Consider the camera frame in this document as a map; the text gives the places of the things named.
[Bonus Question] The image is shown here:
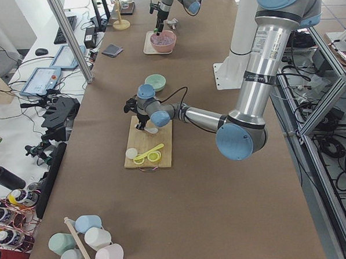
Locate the yellow plastic knife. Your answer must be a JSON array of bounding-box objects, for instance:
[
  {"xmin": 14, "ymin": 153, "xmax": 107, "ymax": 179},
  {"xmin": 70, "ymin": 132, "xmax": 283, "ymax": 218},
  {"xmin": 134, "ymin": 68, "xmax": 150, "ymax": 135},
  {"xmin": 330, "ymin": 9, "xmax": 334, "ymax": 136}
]
[{"xmin": 142, "ymin": 143, "xmax": 165, "ymax": 157}]

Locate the white ceramic spoon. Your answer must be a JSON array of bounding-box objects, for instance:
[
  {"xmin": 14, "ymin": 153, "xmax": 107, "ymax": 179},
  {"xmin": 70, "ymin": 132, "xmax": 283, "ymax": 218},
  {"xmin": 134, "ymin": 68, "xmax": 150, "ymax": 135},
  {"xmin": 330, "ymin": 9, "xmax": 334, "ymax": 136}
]
[{"xmin": 143, "ymin": 127, "xmax": 159, "ymax": 134}]

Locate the white cup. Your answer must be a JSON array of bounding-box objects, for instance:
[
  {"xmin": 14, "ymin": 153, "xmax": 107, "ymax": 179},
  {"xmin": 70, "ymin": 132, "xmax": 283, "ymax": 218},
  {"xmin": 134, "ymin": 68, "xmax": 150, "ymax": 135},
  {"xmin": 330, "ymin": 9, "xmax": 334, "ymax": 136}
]
[{"xmin": 84, "ymin": 227, "xmax": 111, "ymax": 251}]

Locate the wooden rack handle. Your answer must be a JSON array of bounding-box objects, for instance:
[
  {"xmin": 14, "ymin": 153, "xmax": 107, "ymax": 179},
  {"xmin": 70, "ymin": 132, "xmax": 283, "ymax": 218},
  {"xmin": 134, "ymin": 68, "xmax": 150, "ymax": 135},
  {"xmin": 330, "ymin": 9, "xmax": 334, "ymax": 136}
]
[{"xmin": 63, "ymin": 217, "xmax": 91, "ymax": 259}]

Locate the green bowl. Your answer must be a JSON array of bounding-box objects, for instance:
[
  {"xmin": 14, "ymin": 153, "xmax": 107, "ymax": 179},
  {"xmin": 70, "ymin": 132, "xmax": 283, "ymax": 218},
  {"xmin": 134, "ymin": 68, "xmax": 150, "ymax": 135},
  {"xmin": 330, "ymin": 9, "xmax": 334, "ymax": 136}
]
[{"xmin": 144, "ymin": 74, "xmax": 166, "ymax": 92}]

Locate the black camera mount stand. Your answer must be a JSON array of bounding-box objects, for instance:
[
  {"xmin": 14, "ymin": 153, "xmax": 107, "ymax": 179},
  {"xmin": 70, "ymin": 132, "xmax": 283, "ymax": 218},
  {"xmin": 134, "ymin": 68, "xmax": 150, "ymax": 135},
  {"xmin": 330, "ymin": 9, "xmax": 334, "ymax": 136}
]
[{"xmin": 20, "ymin": 96, "xmax": 80, "ymax": 142}]

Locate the black keyboard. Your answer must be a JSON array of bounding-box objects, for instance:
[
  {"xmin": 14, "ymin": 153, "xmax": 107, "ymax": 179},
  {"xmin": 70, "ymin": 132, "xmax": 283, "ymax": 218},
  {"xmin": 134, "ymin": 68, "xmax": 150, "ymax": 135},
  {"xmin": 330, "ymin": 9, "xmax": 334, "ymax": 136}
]
[{"xmin": 52, "ymin": 14, "xmax": 79, "ymax": 45}]

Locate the pink cup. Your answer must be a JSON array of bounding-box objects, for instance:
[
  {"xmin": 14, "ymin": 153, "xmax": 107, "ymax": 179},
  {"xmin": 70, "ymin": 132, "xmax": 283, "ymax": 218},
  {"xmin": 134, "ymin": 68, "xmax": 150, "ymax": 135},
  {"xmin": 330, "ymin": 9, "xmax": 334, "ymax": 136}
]
[{"xmin": 95, "ymin": 243, "xmax": 124, "ymax": 259}]

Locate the wooden mug tree stand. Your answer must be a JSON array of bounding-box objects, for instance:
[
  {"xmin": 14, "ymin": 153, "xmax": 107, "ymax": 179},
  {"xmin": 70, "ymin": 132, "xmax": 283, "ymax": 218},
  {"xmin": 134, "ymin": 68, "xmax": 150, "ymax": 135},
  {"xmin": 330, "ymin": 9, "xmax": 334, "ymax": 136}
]
[{"xmin": 112, "ymin": 0, "xmax": 130, "ymax": 30}]

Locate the grey purple folded cloth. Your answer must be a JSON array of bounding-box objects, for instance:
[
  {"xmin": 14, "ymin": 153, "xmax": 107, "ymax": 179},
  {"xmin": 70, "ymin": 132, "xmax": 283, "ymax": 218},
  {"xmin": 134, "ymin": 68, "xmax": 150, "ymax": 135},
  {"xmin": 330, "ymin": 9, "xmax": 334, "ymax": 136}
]
[{"xmin": 102, "ymin": 44, "xmax": 123, "ymax": 58}]

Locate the teach pendant near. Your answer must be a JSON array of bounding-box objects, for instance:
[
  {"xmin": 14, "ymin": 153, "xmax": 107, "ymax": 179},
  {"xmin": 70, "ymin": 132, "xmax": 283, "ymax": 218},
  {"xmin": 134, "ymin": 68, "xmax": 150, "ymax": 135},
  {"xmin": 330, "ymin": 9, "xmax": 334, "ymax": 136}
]
[{"xmin": 19, "ymin": 67, "xmax": 61, "ymax": 97}]

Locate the lemon slice near bun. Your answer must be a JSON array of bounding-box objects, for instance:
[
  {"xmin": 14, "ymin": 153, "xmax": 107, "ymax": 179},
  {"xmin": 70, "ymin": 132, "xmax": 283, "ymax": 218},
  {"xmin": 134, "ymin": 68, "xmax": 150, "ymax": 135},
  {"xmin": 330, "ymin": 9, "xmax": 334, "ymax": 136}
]
[{"xmin": 133, "ymin": 154, "xmax": 145, "ymax": 165}]

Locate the black power adapter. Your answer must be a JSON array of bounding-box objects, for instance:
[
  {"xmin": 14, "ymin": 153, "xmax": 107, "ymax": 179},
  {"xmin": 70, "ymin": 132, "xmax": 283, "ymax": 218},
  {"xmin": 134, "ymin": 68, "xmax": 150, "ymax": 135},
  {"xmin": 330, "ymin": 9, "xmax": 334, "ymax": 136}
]
[{"xmin": 83, "ymin": 27, "xmax": 97, "ymax": 49}]

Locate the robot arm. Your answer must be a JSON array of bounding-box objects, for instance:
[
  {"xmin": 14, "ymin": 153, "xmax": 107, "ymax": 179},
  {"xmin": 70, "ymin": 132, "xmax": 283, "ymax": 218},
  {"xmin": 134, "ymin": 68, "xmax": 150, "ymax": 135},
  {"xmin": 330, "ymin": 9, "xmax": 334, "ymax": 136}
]
[
  {"xmin": 149, "ymin": 0, "xmax": 203, "ymax": 36},
  {"xmin": 123, "ymin": 0, "xmax": 322, "ymax": 160}
]

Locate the black water bottle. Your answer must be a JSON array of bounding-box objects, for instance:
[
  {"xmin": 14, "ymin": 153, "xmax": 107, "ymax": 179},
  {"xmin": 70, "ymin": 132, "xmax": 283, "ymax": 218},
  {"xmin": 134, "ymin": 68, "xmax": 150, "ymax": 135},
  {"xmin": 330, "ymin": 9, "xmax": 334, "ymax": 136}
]
[{"xmin": 0, "ymin": 166, "xmax": 26, "ymax": 190}]

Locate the teach pendant far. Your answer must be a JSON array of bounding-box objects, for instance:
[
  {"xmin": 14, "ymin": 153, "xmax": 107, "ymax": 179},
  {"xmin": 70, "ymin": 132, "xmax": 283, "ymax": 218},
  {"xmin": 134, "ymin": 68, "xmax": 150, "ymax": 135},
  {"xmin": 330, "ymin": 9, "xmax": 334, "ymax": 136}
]
[{"xmin": 49, "ymin": 45, "xmax": 78, "ymax": 70}]

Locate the yellow sauce bottle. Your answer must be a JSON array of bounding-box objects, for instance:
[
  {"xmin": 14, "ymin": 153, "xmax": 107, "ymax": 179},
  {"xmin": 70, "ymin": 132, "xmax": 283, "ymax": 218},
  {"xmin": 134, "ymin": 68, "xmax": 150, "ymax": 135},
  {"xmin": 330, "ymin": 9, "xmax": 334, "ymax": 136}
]
[{"xmin": 10, "ymin": 189, "xmax": 39, "ymax": 207}]

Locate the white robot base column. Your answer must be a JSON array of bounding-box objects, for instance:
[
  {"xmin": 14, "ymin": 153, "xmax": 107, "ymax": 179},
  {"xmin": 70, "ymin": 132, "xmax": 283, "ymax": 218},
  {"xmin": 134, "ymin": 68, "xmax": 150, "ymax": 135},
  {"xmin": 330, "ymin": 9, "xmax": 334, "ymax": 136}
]
[{"xmin": 213, "ymin": 0, "xmax": 258, "ymax": 90}]

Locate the light blue cup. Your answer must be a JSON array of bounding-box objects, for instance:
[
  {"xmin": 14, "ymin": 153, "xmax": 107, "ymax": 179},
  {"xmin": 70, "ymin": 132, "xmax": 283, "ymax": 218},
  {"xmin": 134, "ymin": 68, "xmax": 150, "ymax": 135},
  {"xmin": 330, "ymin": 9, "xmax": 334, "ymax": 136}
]
[{"xmin": 75, "ymin": 215, "xmax": 102, "ymax": 234}]

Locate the lemon slice near handle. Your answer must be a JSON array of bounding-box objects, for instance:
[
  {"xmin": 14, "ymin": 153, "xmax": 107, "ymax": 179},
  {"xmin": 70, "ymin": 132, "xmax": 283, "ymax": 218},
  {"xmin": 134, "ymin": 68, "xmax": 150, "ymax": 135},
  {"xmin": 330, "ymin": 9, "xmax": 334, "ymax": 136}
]
[{"xmin": 147, "ymin": 150, "xmax": 162, "ymax": 163}]

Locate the cream plastic tray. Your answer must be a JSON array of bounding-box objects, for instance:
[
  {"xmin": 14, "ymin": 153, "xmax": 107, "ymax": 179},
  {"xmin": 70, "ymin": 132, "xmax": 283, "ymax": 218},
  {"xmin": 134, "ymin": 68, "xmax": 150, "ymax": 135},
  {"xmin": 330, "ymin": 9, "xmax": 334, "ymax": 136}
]
[{"xmin": 143, "ymin": 30, "xmax": 176, "ymax": 55}]

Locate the pink bowl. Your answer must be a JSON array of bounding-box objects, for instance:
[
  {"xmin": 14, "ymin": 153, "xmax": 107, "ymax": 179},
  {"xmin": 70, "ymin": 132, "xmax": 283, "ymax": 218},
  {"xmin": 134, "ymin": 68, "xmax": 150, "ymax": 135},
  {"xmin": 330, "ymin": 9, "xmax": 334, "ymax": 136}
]
[{"xmin": 150, "ymin": 31, "xmax": 176, "ymax": 53}]

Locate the red sauce bottle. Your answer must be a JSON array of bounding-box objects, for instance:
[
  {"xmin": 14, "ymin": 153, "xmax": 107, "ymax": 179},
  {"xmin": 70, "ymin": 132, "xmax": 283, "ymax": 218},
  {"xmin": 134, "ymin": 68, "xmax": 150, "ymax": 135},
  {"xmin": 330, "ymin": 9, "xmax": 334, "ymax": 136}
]
[{"xmin": 0, "ymin": 207, "xmax": 26, "ymax": 228}]

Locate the aluminium frame post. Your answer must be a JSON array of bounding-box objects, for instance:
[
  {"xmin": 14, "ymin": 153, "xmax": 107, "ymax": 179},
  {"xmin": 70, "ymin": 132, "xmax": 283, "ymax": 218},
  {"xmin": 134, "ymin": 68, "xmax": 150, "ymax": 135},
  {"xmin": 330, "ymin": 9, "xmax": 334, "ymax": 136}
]
[{"xmin": 47, "ymin": 0, "xmax": 94, "ymax": 84}]

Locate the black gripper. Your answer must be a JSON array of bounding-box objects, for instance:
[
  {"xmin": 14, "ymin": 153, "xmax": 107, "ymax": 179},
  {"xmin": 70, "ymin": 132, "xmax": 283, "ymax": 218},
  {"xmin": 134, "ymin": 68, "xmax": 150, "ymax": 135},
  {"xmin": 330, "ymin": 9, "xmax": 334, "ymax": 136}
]
[
  {"xmin": 150, "ymin": 1, "xmax": 167, "ymax": 35},
  {"xmin": 123, "ymin": 98, "xmax": 149, "ymax": 130}
]

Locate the black computer mouse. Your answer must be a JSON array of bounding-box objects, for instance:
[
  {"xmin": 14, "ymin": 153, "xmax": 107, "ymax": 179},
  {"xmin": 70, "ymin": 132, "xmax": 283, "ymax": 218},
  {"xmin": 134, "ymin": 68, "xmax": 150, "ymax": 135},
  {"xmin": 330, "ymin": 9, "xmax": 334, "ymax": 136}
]
[{"xmin": 35, "ymin": 48, "xmax": 48, "ymax": 56}]

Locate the grey cup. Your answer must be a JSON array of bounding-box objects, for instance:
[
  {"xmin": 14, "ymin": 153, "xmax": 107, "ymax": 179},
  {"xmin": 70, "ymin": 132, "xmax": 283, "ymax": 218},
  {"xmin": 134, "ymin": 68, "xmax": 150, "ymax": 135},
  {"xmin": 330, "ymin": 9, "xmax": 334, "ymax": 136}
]
[{"xmin": 60, "ymin": 249, "xmax": 84, "ymax": 259}]

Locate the white steamed bun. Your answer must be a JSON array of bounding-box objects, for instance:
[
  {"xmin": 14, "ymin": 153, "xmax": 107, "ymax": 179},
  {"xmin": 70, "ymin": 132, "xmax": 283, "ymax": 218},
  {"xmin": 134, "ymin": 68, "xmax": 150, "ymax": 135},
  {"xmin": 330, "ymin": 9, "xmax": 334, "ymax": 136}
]
[{"xmin": 125, "ymin": 147, "xmax": 139, "ymax": 159}]

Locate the copper wire bottle rack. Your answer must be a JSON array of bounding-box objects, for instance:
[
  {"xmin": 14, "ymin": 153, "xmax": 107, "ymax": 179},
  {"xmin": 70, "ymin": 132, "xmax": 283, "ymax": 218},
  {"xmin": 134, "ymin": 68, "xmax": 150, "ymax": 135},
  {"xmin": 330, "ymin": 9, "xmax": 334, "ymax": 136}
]
[{"xmin": 0, "ymin": 184, "xmax": 41, "ymax": 253}]

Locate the green cup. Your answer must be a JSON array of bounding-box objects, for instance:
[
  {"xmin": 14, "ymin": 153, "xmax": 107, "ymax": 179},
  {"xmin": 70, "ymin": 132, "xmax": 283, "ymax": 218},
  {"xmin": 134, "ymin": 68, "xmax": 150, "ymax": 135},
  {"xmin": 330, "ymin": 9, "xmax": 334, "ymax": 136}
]
[{"xmin": 48, "ymin": 233, "xmax": 76, "ymax": 256}]

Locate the teach pendant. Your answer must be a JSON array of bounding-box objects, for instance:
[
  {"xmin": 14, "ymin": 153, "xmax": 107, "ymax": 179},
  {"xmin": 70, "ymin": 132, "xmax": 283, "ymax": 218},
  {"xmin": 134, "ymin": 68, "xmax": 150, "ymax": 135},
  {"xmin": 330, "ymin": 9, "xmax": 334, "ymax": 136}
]
[
  {"xmin": 49, "ymin": 45, "xmax": 78, "ymax": 70},
  {"xmin": 19, "ymin": 67, "xmax": 61, "ymax": 97}
]

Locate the clear ice cubes pile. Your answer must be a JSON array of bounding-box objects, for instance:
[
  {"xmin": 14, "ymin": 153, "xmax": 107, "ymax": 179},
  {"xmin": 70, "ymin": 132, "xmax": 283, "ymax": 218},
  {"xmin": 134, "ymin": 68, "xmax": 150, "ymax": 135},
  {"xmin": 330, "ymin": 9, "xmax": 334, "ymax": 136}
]
[{"xmin": 150, "ymin": 34, "xmax": 175, "ymax": 46}]

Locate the bamboo cutting board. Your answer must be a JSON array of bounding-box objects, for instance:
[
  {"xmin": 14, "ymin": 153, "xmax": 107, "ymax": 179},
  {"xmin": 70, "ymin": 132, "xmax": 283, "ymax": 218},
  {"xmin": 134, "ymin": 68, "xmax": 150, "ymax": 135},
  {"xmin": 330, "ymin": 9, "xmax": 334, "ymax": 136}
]
[{"xmin": 121, "ymin": 113, "xmax": 176, "ymax": 170}]

